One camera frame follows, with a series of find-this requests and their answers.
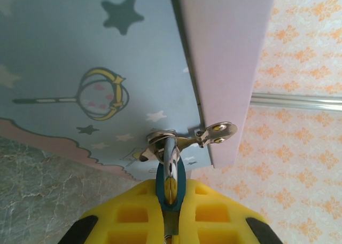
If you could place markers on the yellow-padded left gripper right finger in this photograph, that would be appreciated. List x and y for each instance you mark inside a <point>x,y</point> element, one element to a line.
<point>213,217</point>

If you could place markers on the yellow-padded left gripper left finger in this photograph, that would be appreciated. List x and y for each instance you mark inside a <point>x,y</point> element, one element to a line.
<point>128,217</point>

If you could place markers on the blue cartoon tin box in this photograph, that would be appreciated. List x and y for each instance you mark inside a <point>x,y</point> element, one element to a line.
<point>80,41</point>

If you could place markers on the aluminium corner post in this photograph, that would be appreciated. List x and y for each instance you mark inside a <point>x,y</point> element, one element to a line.
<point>299,101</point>

